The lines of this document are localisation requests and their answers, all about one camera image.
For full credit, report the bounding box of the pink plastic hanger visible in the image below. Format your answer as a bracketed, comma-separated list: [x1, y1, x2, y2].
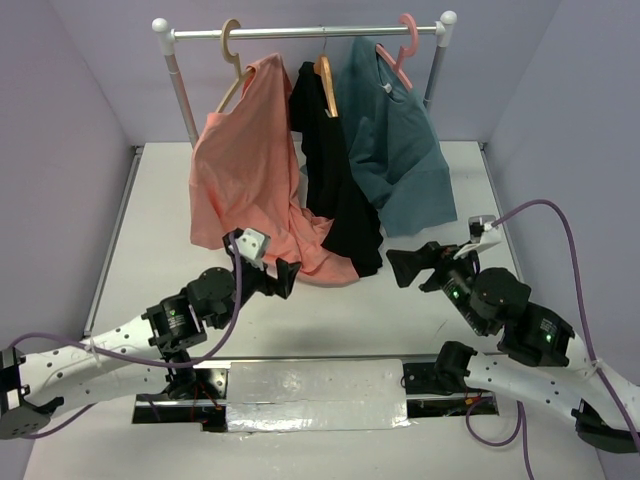
[376, 13, 419, 91]

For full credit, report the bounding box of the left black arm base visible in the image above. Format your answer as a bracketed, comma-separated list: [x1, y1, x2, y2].
[132, 361, 230, 433]

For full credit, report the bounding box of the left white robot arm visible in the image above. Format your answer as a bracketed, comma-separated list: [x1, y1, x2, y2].
[1, 229, 301, 440]

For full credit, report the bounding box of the wooden hanger with black shirt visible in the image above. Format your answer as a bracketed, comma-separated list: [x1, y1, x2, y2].
[313, 44, 339, 118]

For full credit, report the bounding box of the white and silver clothes rack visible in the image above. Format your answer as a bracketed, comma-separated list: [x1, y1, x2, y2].
[152, 10, 458, 145]

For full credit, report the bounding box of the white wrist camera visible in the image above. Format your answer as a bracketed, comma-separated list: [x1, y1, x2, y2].
[235, 228, 271, 270]
[453, 215, 503, 260]

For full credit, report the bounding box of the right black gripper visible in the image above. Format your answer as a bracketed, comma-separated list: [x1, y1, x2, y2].
[382, 238, 487, 334]

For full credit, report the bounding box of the black t shirt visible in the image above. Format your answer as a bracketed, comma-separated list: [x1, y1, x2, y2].
[289, 61, 382, 278]

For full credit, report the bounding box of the teal t shirt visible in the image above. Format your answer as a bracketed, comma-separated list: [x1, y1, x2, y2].
[334, 37, 457, 237]

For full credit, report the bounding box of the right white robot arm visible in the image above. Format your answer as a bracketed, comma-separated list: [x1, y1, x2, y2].
[386, 242, 639, 454]

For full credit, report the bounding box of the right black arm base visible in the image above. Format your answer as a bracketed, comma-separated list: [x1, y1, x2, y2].
[400, 361, 498, 420]

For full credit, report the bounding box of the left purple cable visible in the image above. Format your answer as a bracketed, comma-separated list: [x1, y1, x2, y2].
[0, 230, 246, 440]

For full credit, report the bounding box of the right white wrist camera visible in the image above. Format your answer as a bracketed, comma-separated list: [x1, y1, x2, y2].
[453, 215, 503, 260]

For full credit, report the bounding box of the light wooden hanger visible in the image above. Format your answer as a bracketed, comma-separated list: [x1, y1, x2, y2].
[215, 18, 255, 113]

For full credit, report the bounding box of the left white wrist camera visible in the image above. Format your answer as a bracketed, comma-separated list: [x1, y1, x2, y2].
[235, 228, 271, 270]

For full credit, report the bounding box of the salmon pink t shirt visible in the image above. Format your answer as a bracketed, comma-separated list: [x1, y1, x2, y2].
[189, 53, 359, 285]

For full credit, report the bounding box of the silver foil cover panel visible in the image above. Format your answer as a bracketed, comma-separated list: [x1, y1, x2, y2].
[226, 359, 410, 433]

